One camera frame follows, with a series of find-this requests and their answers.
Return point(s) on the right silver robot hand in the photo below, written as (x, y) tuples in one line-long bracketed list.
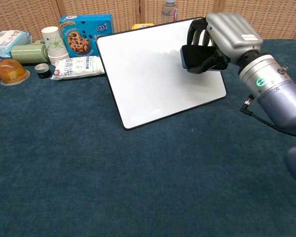
[(233, 34)]

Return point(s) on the blue eraser black felt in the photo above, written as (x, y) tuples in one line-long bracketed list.
[(196, 58)]

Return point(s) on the clear plastic water bottle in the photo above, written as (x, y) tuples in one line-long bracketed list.
[(169, 11)]

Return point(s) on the yellow box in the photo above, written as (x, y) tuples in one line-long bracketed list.
[(142, 26)]

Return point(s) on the blue cookie box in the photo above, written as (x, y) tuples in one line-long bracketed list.
[(88, 32)]

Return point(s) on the woven rattan folding screen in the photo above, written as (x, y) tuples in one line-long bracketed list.
[(88, 7)]

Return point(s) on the white detergent refill pouch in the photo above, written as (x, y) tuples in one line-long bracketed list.
[(77, 67)]

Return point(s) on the teal velvet tablecloth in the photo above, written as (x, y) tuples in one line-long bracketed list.
[(113, 160)]

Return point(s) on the stack of floral paper cups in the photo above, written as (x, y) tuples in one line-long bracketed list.
[(54, 44)]

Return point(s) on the small black jar silver lid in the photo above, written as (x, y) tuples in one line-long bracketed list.
[(42, 70)]

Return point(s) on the green thermos bottle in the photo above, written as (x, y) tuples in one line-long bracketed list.
[(29, 53)]

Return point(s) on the orange jelly cup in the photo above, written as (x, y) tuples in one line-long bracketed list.
[(11, 71)]

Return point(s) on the light blue wet wipes pack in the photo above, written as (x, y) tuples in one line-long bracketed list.
[(7, 40)]

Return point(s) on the white board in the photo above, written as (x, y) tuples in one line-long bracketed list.
[(150, 74)]

